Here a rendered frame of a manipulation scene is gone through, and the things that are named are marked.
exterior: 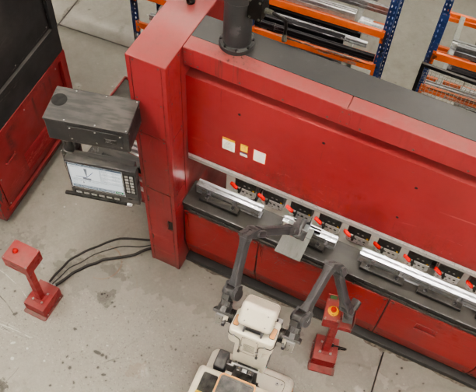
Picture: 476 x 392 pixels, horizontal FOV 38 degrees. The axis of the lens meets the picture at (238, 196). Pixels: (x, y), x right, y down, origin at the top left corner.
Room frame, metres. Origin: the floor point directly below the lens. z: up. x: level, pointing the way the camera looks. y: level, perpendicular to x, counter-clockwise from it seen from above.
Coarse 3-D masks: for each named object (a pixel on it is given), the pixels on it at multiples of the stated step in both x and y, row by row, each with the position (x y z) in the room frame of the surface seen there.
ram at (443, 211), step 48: (192, 96) 2.71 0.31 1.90; (240, 96) 2.59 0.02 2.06; (192, 144) 2.71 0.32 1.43; (288, 144) 2.47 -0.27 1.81; (336, 144) 2.37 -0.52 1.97; (384, 144) 2.33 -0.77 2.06; (288, 192) 2.46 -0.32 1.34; (336, 192) 2.34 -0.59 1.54; (384, 192) 2.24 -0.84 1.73; (432, 192) 2.15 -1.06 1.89; (432, 240) 2.10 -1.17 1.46
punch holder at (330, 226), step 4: (320, 216) 2.36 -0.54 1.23; (324, 216) 2.35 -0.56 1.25; (328, 216) 2.34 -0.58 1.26; (320, 220) 2.36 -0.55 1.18; (324, 220) 2.35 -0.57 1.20; (328, 220) 2.34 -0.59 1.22; (332, 220) 2.33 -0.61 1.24; (336, 220) 2.32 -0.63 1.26; (328, 224) 2.34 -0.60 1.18; (332, 224) 2.33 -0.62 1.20; (336, 224) 2.32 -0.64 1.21; (340, 224) 2.31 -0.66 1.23; (320, 228) 2.35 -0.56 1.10; (324, 228) 2.34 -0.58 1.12; (328, 228) 2.33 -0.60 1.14; (332, 228) 2.32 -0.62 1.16; (336, 228) 2.32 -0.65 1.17; (340, 228) 2.32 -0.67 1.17; (332, 232) 2.32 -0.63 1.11; (336, 232) 2.31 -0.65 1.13
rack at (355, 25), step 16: (160, 0) 4.50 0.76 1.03; (272, 0) 4.19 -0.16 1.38; (400, 0) 3.90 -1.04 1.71; (320, 16) 4.06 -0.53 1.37; (336, 16) 4.04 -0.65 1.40; (256, 32) 4.22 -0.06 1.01; (272, 32) 4.20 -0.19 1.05; (368, 32) 3.94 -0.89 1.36; (384, 32) 3.90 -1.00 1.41; (304, 48) 4.09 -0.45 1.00; (320, 48) 4.05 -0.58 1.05; (384, 48) 3.89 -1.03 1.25; (352, 64) 3.96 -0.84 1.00; (368, 64) 3.92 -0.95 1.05; (384, 64) 4.33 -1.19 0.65
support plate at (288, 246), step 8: (312, 232) 2.38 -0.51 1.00; (280, 240) 2.29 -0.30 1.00; (288, 240) 2.30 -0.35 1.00; (296, 240) 2.30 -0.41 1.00; (304, 240) 2.31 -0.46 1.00; (280, 248) 2.24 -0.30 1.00; (288, 248) 2.24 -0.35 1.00; (296, 248) 2.24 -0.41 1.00; (304, 248) 2.25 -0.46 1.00; (288, 256) 2.18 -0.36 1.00; (296, 256) 2.19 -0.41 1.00
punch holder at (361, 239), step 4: (348, 228) 2.29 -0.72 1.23; (352, 228) 2.28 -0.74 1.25; (356, 228) 2.27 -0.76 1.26; (352, 232) 2.28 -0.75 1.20; (356, 232) 2.27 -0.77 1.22; (360, 232) 2.26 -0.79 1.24; (364, 232) 2.25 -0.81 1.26; (356, 236) 2.26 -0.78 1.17; (360, 236) 2.26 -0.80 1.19; (364, 236) 2.25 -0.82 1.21; (368, 236) 2.24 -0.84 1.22; (356, 240) 2.26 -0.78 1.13; (360, 240) 2.25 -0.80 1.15; (364, 240) 2.24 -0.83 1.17; (368, 240) 2.24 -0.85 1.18; (360, 244) 2.25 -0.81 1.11; (364, 244) 2.24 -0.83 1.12
